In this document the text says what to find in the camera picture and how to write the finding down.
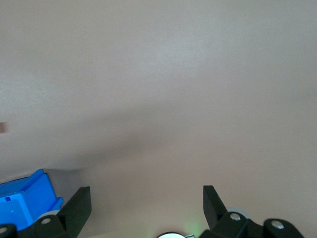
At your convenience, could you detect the blue plastic storage bin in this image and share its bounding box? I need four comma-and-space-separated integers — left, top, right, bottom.
0, 169, 64, 234

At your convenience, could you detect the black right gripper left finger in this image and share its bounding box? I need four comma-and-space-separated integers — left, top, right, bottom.
0, 187, 92, 238

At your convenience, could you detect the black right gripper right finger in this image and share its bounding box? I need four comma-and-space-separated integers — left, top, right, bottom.
200, 185, 305, 238

